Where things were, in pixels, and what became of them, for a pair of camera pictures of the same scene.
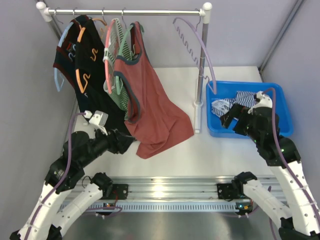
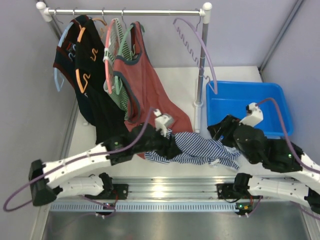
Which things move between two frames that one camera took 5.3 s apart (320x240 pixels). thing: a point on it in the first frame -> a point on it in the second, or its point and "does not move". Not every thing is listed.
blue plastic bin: x=216 y=89 does not move
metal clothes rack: x=205 y=12 does not move
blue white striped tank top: x=220 y=107 -> x=199 y=150
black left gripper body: x=118 y=141 -> x=170 y=146
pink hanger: x=105 y=57 does not move
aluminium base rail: x=163 y=194 does not move
